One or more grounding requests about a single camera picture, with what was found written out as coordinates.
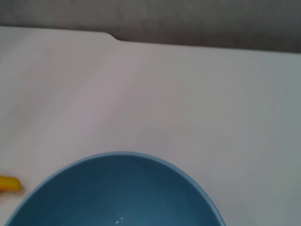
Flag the blue plastic bowl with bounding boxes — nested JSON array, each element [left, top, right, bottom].
[[4, 151, 227, 226]]

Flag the yellow banana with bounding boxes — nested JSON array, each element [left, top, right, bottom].
[[0, 175, 23, 192]]

